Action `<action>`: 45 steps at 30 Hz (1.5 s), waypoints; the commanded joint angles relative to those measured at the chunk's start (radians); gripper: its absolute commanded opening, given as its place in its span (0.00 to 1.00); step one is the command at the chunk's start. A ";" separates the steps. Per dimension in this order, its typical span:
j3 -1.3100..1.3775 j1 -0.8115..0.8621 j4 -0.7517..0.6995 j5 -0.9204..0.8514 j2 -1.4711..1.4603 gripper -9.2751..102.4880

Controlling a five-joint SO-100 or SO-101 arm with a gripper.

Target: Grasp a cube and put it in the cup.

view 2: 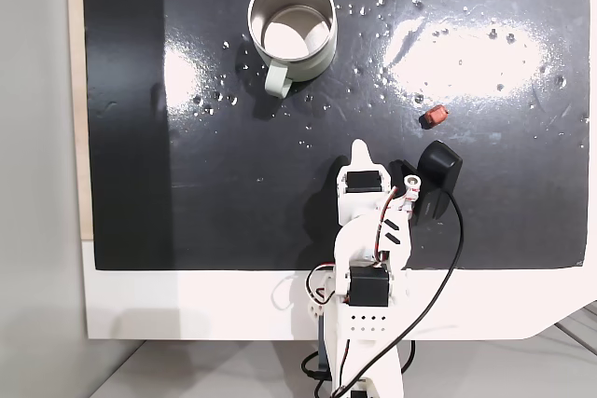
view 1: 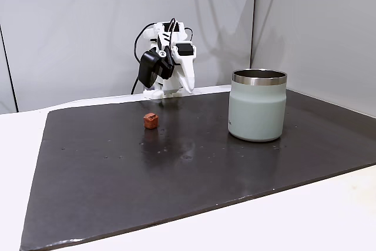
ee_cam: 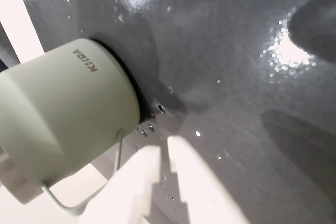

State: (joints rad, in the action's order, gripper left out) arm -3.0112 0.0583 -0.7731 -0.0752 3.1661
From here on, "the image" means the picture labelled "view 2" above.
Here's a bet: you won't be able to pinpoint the black table mat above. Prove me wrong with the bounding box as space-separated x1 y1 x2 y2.
82 0 591 271

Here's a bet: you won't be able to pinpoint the red cube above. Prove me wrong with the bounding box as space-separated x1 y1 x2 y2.
423 105 451 130

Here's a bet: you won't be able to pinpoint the black camera box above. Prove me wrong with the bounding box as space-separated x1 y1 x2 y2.
412 140 465 226

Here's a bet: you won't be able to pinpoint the pale green steel mug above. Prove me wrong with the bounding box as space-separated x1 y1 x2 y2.
246 0 338 99

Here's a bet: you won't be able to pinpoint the black power cable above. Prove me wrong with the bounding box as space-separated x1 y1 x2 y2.
300 339 417 398

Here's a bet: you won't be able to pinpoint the black camera cable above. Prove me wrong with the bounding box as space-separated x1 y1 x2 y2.
333 187 465 397

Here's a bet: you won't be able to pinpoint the red white servo wires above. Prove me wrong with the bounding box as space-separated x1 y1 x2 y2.
372 185 415 260

